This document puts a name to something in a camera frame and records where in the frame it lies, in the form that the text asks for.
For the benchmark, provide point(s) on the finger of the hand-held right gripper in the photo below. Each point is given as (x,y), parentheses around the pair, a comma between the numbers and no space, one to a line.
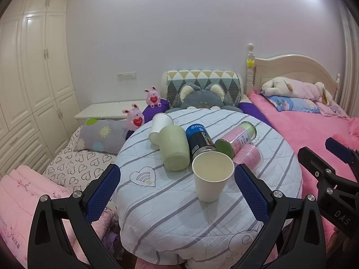
(315,165)
(340,151)

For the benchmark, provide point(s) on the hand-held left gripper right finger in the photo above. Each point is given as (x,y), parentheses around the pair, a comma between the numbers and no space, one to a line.
(252,197)

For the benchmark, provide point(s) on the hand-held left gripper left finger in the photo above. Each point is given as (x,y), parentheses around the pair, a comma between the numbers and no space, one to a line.
(102,194)

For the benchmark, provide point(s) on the pink patterned cup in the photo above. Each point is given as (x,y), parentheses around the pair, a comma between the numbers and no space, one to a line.
(248,155)

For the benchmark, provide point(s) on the large white paper cup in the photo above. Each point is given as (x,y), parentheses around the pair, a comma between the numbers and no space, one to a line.
(209,186)

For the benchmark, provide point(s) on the light green cup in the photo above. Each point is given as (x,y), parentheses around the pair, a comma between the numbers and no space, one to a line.
(172,143)

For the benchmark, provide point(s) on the small white paper cup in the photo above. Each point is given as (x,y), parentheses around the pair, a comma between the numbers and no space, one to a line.
(160,123)

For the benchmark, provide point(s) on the pink bedspread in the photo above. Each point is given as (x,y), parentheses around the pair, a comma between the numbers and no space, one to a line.
(303,134)

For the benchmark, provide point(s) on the heart print bed sheet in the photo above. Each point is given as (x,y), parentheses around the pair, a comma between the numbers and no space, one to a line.
(81,165)

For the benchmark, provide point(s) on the grey flower pillow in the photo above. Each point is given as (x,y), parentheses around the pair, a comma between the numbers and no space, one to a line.
(101,136)

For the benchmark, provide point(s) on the pink canister with green lid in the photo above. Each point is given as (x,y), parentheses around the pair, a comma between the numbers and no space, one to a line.
(238,137)

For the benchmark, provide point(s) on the round table striped cover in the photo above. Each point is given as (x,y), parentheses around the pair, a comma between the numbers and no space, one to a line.
(168,207)

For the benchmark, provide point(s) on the blue cartoon pillow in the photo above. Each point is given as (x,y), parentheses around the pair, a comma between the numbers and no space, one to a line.
(289,103)

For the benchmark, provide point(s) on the blue and black can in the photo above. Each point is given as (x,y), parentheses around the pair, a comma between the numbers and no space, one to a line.
(198,140)

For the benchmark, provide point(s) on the white and pink plush toy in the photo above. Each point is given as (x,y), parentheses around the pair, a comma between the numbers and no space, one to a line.
(291,88)

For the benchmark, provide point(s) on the folded pink quilt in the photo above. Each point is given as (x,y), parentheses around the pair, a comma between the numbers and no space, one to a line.
(22,201)

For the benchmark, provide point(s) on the pink rabbit plush toy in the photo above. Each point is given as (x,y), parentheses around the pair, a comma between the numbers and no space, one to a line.
(153,97)
(134,119)

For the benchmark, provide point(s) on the white bedside cabinet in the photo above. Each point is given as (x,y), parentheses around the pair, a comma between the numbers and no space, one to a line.
(106,110)

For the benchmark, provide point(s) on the light curtain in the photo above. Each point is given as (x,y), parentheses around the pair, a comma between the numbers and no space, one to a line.
(349,61)

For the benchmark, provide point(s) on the cream wooden bed headboard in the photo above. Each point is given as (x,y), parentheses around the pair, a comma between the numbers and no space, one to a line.
(291,70)

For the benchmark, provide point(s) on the grey cat plush cushion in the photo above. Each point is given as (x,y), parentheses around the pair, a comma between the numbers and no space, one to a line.
(200,98)

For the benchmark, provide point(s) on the yellow crown sticker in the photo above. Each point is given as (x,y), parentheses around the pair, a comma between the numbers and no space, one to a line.
(249,61)

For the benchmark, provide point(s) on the triangle patterned quilted cushion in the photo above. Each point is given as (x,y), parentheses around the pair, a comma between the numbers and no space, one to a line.
(202,78)

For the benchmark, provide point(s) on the cream wardrobe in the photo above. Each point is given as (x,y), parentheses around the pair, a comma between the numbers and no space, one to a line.
(30,75)

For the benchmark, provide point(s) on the white wall socket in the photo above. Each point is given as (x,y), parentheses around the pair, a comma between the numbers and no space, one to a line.
(126,76)

